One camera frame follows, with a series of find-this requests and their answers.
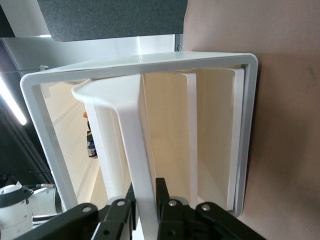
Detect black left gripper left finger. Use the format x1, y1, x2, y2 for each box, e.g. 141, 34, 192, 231
14, 184, 137, 240

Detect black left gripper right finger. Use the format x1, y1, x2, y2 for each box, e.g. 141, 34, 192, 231
155, 177, 266, 240

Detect white light strip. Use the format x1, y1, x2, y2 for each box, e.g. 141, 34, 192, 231
0, 74, 28, 126

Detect dark grey felt panel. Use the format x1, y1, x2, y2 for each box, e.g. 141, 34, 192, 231
37, 0, 189, 43

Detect aluminium frame profile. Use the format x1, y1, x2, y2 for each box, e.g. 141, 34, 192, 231
174, 33, 184, 52

